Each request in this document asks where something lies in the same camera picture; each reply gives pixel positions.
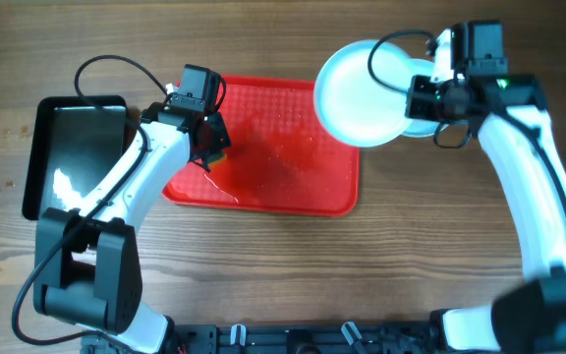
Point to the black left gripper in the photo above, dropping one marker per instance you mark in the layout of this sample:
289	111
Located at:
219	139

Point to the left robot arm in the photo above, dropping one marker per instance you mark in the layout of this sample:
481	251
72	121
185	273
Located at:
87	268

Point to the orange green sponge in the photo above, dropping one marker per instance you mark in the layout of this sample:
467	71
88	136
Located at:
216	158

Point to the black water basin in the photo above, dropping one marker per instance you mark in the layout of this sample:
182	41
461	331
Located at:
73	147

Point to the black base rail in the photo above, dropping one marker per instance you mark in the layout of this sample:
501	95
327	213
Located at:
347	338

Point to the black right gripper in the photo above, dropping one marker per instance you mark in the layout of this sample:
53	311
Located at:
415	107

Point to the red plastic tray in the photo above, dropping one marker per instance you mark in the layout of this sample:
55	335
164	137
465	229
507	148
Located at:
280	158

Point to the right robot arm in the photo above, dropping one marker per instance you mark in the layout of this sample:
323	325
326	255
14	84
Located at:
507	113

